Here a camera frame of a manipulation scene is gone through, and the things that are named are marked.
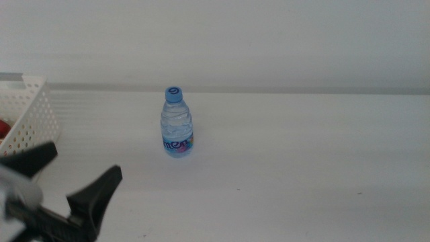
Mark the red cola can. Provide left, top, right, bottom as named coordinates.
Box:
left=0, top=119, right=13, bottom=140

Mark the blue-capped water bottle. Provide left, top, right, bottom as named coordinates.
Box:
left=160, top=86, right=195, bottom=159

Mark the white perforated plastic basket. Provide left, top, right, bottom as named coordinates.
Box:
left=0, top=74, right=62, bottom=159

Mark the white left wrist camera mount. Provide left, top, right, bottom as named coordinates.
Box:
left=0, top=164, right=44, bottom=242

